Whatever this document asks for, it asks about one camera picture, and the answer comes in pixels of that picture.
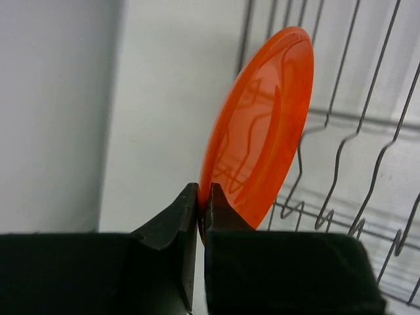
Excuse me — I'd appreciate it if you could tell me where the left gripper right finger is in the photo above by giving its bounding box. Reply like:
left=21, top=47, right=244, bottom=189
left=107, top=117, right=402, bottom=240
left=203, top=184, right=259, bottom=314

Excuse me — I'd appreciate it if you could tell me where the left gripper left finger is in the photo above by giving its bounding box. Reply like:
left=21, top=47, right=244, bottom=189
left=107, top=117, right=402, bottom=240
left=124, top=183, right=198, bottom=312

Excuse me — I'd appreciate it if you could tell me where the wire dish rack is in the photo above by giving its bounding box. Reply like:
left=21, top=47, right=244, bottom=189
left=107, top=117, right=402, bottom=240
left=237, top=1, right=419, bottom=314

